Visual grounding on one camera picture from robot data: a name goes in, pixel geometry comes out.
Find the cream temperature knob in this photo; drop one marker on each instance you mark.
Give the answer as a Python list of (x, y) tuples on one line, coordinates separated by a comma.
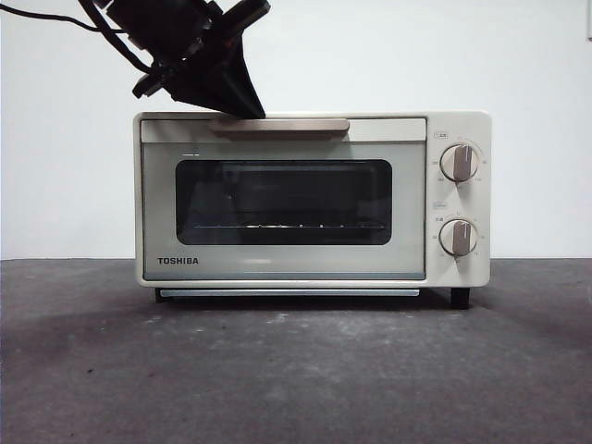
[(460, 163)]

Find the cream timer knob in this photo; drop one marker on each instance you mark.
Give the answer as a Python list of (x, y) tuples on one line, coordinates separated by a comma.
[(459, 237)]

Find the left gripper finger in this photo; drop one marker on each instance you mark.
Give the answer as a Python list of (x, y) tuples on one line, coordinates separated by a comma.
[(245, 74), (208, 88)]

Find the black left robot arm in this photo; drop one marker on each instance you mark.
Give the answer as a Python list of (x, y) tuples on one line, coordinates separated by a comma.
[(157, 18)]

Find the grey crumb tray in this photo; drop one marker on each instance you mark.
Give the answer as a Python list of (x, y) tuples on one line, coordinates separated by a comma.
[(287, 292)]

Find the cream toaster oven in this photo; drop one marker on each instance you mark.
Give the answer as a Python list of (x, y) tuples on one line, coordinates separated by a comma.
[(481, 268)]

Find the black oven foot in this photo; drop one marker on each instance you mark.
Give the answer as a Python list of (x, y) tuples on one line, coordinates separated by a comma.
[(158, 296), (461, 298)]

